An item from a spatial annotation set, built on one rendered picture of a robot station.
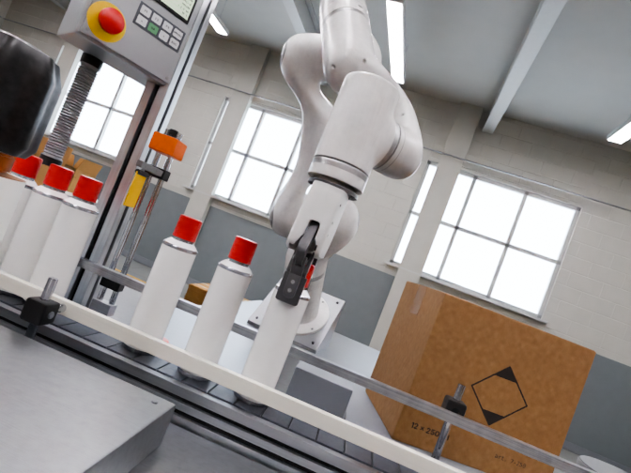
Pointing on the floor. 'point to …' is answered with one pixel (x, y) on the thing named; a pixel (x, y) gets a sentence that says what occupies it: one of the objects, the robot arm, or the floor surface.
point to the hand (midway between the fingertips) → (294, 289)
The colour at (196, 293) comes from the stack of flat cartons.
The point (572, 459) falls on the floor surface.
